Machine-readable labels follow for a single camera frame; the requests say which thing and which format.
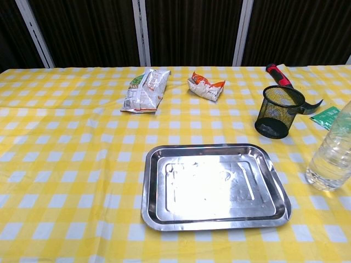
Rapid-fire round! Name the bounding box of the clear plastic water bottle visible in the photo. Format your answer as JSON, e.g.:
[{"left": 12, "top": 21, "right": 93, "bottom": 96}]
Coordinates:
[{"left": 304, "top": 100, "right": 351, "bottom": 192}]

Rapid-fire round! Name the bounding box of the stainless steel tray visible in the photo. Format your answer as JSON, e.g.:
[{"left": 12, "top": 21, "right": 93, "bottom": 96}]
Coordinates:
[{"left": 140, "top": 143, "right": 293, "bottom": 232}]

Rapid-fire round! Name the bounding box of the white green snack bag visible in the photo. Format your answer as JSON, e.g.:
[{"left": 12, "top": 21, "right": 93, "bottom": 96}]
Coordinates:
[{"left": 120, "top": 68, "right": 171, "bottom": 113}]

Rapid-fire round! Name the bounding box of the orange white snack bag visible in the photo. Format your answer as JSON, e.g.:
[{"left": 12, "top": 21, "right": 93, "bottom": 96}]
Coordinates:
[{"left": 187, "top": 71, "right": 227, "bottom": 102}]

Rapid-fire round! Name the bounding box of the black mesh pen cup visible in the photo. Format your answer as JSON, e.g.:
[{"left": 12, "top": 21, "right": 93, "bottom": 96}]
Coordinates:
[{"left": 254, "top": 84, "right": 305, "bottom": 140}]

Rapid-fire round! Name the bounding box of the dark pleated curtain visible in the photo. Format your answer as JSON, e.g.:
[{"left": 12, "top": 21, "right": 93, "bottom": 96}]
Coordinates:
[{"left": 0, "top": 0, "right": 351, "bottom": 72}]

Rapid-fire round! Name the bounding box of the yellow white checked tablecloth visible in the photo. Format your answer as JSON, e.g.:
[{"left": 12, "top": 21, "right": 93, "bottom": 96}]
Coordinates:
[{"left": 0, "top": 63, "right": 351, "bottom": 263}]

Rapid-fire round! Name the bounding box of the red black claw hammer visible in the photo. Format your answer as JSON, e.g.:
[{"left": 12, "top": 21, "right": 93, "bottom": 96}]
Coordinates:
[{"left": 265, "top": 63, "right": 324, "bottom": 115}]

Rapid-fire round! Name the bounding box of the green sachet packet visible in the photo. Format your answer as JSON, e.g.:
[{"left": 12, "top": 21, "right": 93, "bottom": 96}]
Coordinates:
[{"left": 309, "top": 106, "right": 341, "bottom": 131}]

